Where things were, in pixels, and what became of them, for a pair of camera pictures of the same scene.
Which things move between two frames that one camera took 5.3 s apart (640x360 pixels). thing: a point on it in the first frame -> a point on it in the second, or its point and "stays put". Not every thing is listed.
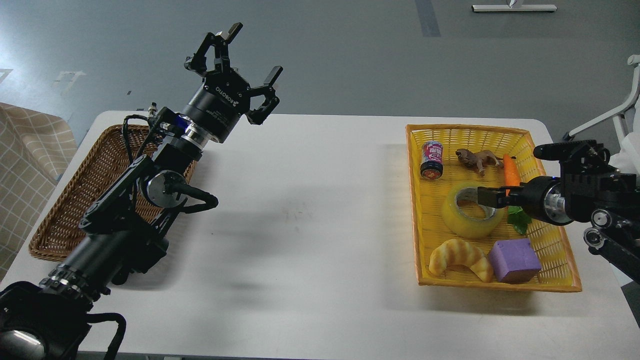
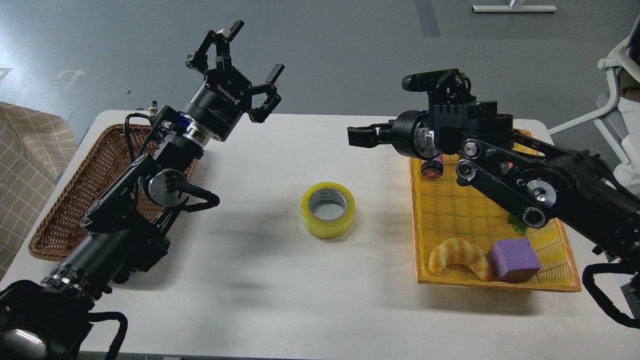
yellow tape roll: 459,224 -> 327,210
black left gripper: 225,97 stays put
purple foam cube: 514,261 stays put
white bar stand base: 516,8 stays put
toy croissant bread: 460,252 stays put
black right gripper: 543,197 -> 413,134
